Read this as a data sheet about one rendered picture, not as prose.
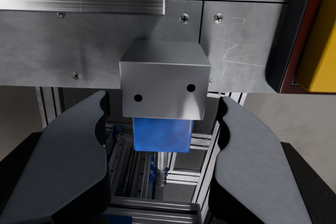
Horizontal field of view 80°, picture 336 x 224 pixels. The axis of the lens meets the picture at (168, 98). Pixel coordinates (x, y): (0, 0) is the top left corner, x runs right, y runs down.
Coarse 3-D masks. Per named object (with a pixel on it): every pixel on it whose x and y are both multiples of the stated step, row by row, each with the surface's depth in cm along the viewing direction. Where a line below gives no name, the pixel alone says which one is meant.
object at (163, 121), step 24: (144, 48) 13; (168, 48) 13; (192, 48) 14; (120, 72) 11; (144, 72) 11; (168, 72) 11; (192, 72) 11; (144, 96) 12; (168, 96) 12; (192, 96) 12; (144, 120) 14; (168, 120) 14; (192, 120) 14; (144, 144) 15; (168, 144) 15
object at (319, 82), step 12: (324, 0) 12; (324, 12) 12; (324, 24) 12; (312, 36) 13; (324, 36) 12; (312, 48) 13; (324, 48) 12; (312, 60) 13; (324, 60) 12; (300, 72) 14; (312, 72) 13; (324, 72) 13; (300, 84) 14; (312, 84) 13; (324, 84) 13
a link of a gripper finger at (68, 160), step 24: (96, 96) 11; (72, 120) 9; (96, 120) 9; (48, 144) 8; (72, 144) 8; (96, 144) 8; (24, 168) 7; (48, 168) 7; (72, 168) 7; (96, 168) 7; (24, 192) 6; (48, 192) 6; (72, 192) 6; (96, 192) 6; (0, 216) 5; (24, 216) 5; (48, 216) 5; (72, 216) 6
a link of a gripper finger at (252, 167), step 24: (240, 120) 10; (240, 144) 8; (264, 144) 8; (216, 168) 7; (240, 168) 7; (264, 168) 7; (288, 168) 7; (216, 192) 7; (240, 192) 6; (264, 192) 6; (288, 192) 6; (216, 216) 7; (240, 216) 6; (264, 216) 6; (288, 216) 6
